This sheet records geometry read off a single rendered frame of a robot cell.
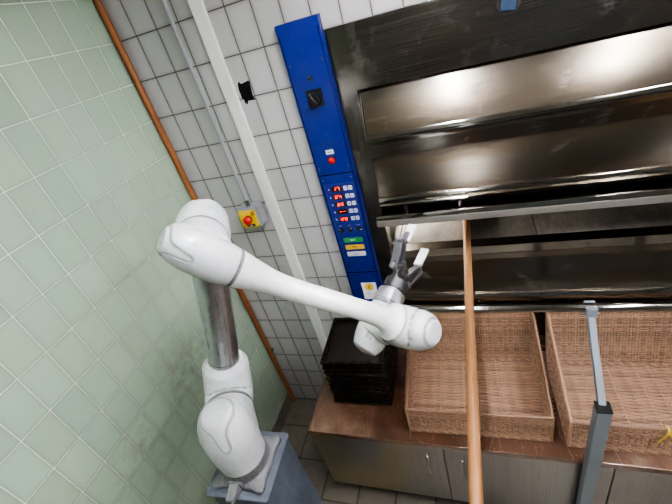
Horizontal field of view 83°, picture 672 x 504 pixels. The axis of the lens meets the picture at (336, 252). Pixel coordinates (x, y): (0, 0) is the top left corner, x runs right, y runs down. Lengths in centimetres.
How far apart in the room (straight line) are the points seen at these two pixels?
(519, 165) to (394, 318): 81
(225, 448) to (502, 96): 139
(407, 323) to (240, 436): 59
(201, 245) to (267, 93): 84
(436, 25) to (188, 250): 102
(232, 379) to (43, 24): 130
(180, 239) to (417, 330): 60
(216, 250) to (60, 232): 73
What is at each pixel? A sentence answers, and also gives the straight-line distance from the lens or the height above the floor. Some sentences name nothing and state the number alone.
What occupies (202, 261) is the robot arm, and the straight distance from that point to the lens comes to 91.
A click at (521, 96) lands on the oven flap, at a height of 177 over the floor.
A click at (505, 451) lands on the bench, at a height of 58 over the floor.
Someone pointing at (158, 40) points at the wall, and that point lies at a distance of 178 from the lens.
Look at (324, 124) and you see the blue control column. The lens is 151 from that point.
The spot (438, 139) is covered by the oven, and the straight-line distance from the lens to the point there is 150.
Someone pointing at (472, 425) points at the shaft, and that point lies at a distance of 111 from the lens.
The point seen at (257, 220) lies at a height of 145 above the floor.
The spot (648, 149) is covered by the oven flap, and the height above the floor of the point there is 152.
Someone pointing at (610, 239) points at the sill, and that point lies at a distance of 179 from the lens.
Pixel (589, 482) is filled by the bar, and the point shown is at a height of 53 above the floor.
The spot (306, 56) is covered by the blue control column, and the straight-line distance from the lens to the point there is 148.
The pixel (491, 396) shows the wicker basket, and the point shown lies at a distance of 191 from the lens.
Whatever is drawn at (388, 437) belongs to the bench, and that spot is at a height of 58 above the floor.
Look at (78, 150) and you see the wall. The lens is 162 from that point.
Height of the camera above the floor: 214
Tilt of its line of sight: 31 degrees down
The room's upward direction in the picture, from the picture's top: 17 degrees counter-clockwise
